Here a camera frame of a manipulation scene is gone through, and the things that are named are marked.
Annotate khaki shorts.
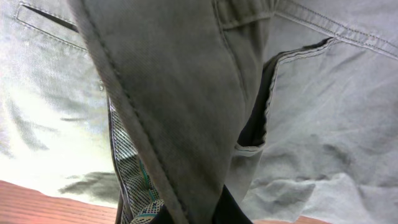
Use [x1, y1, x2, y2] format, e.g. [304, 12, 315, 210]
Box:
[0, 0, 277, 224]

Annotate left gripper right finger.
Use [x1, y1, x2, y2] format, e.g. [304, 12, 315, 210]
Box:
[212, 185, 252, 224]

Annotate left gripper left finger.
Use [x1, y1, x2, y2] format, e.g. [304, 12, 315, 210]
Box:
[149, 205, 174, 224]

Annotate grey shorts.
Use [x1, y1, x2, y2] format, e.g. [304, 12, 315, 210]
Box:
[215, 0, 397, 223]

